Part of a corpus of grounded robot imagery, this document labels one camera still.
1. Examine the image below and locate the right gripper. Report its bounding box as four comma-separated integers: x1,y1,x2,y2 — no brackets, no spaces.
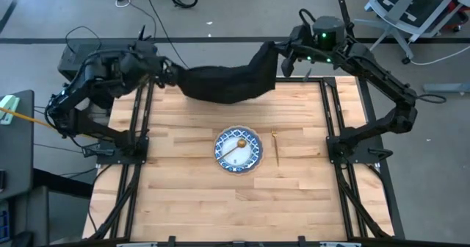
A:
273,37,315,62

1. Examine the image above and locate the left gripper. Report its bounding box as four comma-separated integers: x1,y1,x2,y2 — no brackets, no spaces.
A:
148,54,184,89

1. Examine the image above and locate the black cloth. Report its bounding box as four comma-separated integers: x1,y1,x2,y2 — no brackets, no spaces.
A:
176,40,280,105

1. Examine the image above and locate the wooden spoon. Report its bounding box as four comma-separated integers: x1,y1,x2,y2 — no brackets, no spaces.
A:
216,138,247,162

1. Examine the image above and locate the gold fork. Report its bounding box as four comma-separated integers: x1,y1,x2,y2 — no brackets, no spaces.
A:
271,127,281,167

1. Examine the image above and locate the blue patterned white bowl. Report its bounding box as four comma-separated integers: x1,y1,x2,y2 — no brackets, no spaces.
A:
216,128,261,172

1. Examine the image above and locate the blue patterned white plate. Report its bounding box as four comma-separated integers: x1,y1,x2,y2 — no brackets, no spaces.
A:
214,125,264,175

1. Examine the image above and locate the black computer box with antennas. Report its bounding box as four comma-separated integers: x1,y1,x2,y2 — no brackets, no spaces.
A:
58,24,151,82

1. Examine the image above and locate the grey mesh office chair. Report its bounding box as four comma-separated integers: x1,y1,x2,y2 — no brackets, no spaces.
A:
354,0,470,65

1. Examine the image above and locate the mint green stapler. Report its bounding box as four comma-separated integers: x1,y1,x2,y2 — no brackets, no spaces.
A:
0,94,20,126

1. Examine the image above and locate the dark desk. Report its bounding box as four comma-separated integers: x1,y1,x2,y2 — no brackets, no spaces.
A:
0,88,35,200

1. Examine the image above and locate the dark grey cabinet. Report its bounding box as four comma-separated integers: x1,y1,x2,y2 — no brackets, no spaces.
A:
0,168,93,247

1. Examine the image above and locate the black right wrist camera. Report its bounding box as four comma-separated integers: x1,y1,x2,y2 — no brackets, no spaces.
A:
281,54,295,78

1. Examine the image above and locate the black aluminium frame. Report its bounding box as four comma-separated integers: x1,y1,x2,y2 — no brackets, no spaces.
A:
82,76,405,247

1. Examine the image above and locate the yellow cable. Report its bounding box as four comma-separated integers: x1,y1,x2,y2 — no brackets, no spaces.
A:
0,107,57,129

